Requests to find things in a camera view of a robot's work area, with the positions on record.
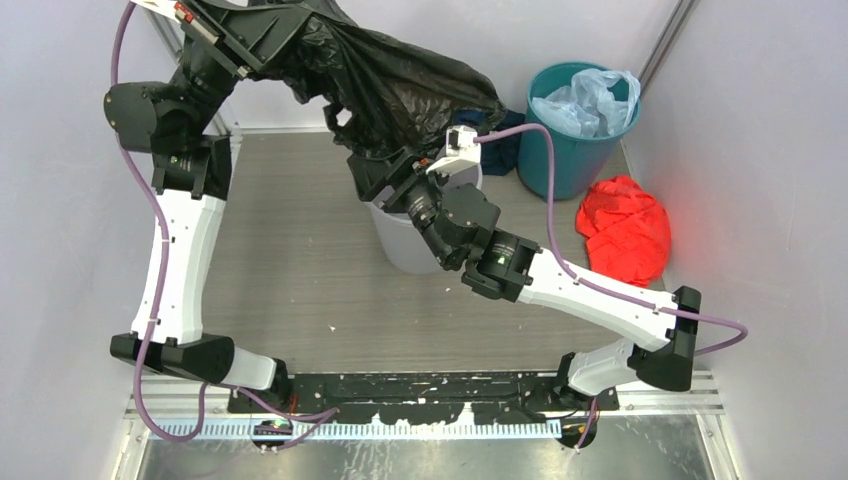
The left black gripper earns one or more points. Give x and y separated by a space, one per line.
240 40

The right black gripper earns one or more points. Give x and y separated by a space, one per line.
401 171

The grey translucent trash bin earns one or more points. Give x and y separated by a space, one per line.
402 243

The black trash bag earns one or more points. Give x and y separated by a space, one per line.
382 94

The teal plastic bucket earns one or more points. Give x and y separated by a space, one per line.
577 161

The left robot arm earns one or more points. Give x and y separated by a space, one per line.
167 117

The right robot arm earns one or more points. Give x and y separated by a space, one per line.
457 227

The dark navy cloth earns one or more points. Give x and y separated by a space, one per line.
498 158

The light blue plastic bag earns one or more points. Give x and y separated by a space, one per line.
596 103

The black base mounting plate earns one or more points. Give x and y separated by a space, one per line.
505 398

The red cloth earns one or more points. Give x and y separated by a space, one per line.
626 230

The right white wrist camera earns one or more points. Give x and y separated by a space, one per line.
462 152

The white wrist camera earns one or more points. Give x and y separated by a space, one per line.
462 152
169 9

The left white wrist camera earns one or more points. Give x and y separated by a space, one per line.
169 9

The aluminium frame rail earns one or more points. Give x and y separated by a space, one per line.
188 194

